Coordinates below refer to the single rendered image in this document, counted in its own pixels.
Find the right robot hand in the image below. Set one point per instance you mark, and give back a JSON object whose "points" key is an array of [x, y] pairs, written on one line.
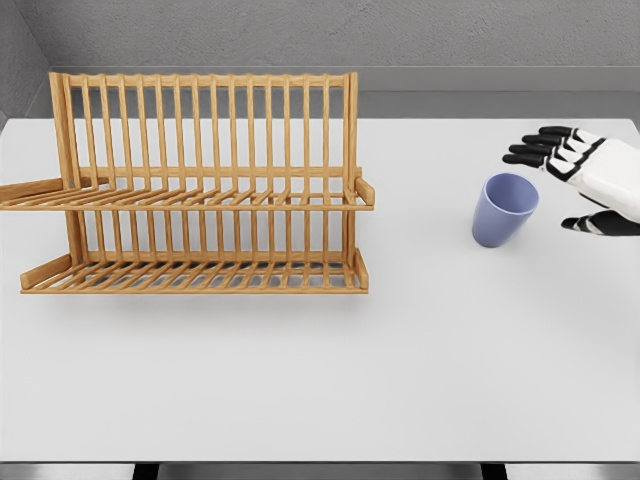
{"points": [[607, 167]]}

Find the lavender blue cup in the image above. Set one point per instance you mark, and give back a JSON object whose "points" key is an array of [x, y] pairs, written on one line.
{"points": [[502, 212]]}

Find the wooden two-tier dish rack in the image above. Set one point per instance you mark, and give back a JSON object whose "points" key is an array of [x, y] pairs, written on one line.
{"points": [[210, 185]]}

